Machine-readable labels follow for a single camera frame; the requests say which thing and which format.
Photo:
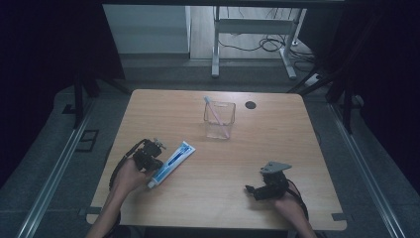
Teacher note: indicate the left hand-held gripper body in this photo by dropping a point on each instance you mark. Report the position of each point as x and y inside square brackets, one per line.
[147, 153]

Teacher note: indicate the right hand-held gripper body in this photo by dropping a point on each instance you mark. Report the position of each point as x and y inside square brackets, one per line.
[272, 181]

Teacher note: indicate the white and blue toothpaste tube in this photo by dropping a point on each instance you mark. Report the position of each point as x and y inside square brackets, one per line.
[171, 162]

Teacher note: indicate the person's left hand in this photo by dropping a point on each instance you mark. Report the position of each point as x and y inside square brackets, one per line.
[128, 177]

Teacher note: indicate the person's right hand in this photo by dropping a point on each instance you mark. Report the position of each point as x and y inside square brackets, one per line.
[289, 206]

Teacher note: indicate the clear square plastic cup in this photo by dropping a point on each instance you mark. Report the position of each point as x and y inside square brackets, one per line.
[219, 120]

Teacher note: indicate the black round table grommet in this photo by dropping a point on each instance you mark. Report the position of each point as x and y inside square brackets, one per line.
[250, 105]

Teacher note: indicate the black metal stand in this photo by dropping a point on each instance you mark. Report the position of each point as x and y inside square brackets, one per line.
[78, 99]
[345, 99]

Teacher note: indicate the white power strip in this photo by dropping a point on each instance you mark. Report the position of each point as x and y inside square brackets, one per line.
[312, 81]

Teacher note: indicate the white cabinet panel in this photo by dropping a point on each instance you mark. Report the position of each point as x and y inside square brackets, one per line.
[145, 28]

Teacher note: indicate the metal floor rail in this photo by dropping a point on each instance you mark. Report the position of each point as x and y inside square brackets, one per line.
[56, 168]
[363, 165]

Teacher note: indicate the white metal desk frame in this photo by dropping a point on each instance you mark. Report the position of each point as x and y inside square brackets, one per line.
[254, 25]

